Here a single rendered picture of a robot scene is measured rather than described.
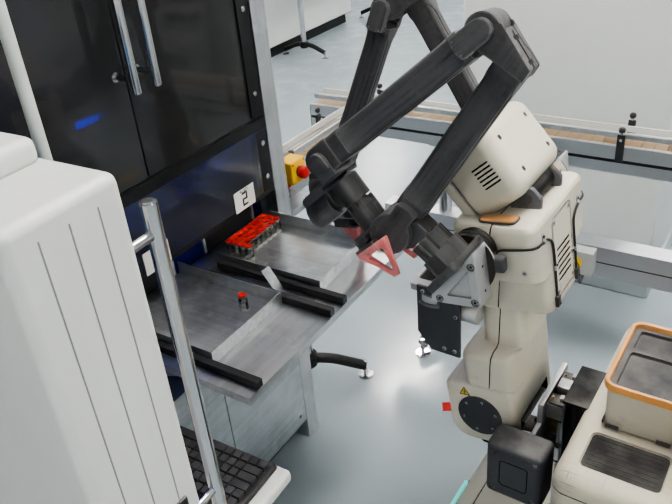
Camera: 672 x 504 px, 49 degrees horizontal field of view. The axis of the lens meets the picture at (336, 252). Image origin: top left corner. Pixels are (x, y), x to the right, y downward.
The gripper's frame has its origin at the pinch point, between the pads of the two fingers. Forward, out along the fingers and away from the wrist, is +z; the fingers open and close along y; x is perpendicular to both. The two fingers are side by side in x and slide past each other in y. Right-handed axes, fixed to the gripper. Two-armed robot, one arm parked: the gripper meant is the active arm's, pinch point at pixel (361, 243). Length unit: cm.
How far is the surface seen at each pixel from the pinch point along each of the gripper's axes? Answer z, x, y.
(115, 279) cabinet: -47, 93, -29
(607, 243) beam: 45, -87, -39
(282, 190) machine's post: -10.4, -10.4, 30.5
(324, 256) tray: 1.7, 5.0, 9.2
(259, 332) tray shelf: 2.2, 39.9, 5.6
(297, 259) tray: 0.7, 9.2, 15.1
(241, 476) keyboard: 10, 73, -13
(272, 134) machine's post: -28.1, -9.5, 27.6
